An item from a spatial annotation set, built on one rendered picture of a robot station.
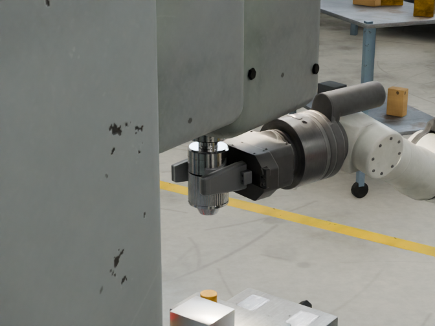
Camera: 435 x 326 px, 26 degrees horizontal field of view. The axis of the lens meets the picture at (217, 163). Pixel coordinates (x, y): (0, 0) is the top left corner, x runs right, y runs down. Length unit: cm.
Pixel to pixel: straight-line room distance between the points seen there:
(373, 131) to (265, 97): 25
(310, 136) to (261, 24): 23
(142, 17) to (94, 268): 15
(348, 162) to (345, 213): 313
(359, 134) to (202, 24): 41
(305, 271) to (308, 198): 80
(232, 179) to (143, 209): 47
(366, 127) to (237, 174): 20
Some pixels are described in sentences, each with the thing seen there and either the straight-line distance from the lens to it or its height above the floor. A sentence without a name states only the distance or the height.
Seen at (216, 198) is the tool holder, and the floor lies 121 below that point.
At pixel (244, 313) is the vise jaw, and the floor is 103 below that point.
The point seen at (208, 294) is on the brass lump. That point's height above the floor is 105.
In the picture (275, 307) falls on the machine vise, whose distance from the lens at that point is 131.
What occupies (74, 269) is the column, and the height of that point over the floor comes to 136.
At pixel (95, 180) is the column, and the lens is 55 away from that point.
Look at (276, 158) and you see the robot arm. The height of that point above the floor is 125.
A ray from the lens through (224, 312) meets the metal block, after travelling 115.
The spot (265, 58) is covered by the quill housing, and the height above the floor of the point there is 139.
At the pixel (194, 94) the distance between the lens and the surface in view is 81.
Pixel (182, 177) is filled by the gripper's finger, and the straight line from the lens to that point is 108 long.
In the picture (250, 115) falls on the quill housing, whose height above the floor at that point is 134.
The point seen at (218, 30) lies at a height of 144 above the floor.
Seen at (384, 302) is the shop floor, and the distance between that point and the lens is 354.
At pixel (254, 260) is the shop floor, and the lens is 381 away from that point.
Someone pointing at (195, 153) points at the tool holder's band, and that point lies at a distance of 105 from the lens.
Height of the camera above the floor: 159
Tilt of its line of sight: 19 degrees down
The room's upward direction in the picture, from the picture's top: straight up
